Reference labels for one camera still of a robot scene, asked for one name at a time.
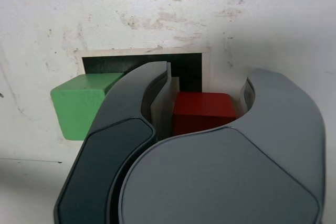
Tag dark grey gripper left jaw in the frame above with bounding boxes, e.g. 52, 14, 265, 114
54, 61, 181, 224

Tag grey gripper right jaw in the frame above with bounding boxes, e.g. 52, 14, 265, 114
118, 68, 327, 224

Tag green cube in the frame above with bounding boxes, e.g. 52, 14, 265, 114
50, 73, 125, 141

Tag red cube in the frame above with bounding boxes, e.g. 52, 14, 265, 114
172, 91, 237, 137

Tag black tape square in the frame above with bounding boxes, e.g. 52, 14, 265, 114
81, 52, 204, 93

